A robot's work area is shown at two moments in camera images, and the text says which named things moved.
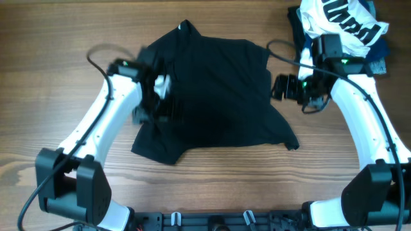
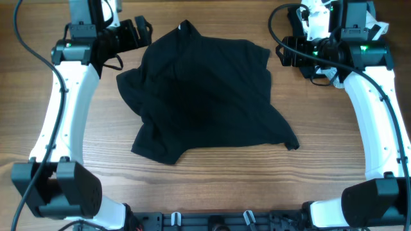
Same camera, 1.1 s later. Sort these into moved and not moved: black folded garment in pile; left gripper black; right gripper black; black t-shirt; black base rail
Moved: left gripper black; right gripper black
Not moved: black base rail; black folded garment in pile; black t-shirt
